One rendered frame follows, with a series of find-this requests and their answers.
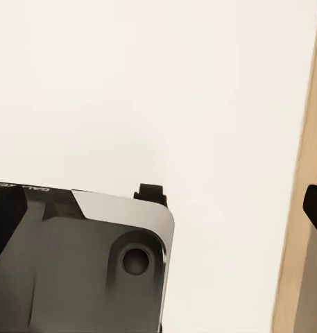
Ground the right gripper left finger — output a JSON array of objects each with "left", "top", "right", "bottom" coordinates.
[{"left": 0, "top": 184, "right": 28, "bottom": 254}]

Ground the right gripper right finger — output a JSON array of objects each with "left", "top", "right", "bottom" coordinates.
[{"left": 302, "top": 184, "right": 317, "bottom": 229}]

